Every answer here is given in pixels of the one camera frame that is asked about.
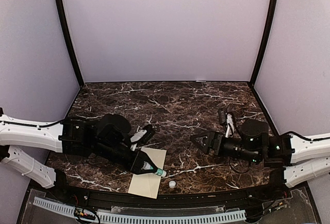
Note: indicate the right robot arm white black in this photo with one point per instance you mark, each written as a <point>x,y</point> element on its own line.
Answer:
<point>293,158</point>

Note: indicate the white slotted cable duct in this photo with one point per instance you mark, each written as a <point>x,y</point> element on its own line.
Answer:
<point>108,217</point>

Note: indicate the right black frame post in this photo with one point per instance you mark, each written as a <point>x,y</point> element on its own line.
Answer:
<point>263,43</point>

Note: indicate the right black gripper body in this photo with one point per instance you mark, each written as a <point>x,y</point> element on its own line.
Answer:
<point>218,136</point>

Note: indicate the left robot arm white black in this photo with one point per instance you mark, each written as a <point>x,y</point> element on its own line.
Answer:
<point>109,137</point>

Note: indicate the left black frame post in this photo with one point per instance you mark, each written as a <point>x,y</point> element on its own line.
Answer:
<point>68,42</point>

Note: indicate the green white glue stick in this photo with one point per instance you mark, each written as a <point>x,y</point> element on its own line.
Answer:
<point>157,171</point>

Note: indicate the black front table rail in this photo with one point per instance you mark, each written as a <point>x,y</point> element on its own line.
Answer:
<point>196,187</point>

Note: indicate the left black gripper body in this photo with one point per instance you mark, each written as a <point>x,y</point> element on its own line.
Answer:
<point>137,161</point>

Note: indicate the small circuit board with wires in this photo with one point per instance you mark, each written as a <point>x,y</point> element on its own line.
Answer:
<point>84,214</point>

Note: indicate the cream paper envelope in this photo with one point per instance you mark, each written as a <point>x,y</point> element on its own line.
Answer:
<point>147,185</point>

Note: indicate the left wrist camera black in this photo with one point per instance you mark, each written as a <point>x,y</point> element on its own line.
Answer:
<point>142,136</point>

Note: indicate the black frame post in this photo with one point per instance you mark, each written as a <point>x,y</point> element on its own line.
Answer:
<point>263,43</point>
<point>68,42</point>

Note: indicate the white glue stick cap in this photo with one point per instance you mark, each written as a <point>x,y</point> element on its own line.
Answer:
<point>172,184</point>

